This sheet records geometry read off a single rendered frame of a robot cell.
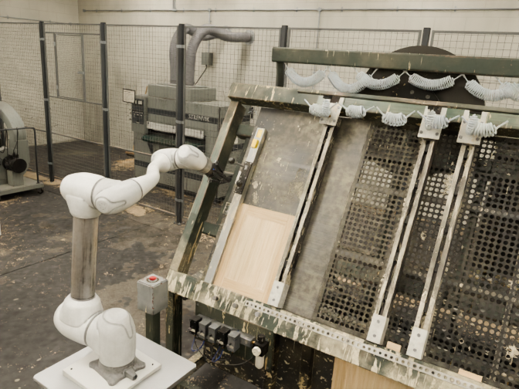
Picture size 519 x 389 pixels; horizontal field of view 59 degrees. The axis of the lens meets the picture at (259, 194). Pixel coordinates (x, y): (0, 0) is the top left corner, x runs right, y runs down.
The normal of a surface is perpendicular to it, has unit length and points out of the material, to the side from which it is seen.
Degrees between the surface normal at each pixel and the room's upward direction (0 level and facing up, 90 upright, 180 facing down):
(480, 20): 90
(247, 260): 60
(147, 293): 90
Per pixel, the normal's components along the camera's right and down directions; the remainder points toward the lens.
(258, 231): -0.42, -0.30
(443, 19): -0.56, 0.20
